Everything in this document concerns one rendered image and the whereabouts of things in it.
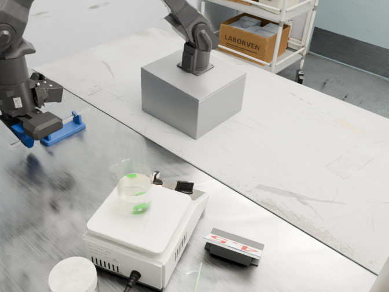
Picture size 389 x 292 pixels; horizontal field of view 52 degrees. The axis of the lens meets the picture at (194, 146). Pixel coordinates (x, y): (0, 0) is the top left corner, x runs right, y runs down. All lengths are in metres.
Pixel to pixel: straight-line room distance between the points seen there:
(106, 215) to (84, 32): 1.80
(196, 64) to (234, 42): 2.00
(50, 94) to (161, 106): 0.25
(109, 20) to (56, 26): 0.34
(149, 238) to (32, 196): 0.29
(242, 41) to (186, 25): 2.04
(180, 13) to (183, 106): 0.19
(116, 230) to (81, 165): 0.27
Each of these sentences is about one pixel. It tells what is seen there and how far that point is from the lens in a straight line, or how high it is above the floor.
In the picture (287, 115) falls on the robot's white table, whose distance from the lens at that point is 1.01.
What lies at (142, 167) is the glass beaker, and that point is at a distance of 0.58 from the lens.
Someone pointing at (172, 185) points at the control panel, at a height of 0.94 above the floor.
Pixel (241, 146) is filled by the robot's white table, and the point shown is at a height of 0.90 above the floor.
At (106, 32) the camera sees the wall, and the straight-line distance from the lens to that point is 2.42.
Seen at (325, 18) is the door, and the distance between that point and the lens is 3.60.
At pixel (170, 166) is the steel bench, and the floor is 0.90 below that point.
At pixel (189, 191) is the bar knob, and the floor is 0.95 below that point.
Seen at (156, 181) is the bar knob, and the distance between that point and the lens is 0.69.
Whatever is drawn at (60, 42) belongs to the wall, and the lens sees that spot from 2.25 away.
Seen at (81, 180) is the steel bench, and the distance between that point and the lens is 0.79.
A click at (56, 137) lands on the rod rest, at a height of 0.91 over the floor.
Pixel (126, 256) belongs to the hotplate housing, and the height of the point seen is 0.96.
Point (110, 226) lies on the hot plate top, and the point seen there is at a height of 0.99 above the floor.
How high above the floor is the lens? 1.42
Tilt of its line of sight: 37 degrees down
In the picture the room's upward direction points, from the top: 4 degrees clockwise
